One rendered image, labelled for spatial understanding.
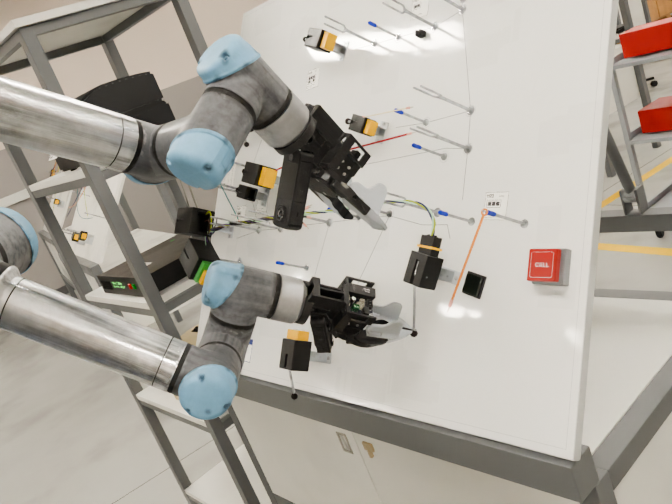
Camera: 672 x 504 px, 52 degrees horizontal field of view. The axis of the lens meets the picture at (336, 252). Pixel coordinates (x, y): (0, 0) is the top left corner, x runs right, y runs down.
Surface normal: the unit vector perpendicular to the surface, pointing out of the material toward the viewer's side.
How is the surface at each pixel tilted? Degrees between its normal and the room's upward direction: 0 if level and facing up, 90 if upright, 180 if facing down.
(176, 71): 90
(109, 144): 110
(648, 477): 90
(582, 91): 54
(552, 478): 90
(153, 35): 90
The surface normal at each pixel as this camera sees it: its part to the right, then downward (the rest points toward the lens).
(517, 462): -0.70, 0.44
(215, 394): 0.01, 0.29
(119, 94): 0.65, -0.02
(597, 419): -0.35, -0.90
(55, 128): 0.60, 0.37
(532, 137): -0.77, -0.16
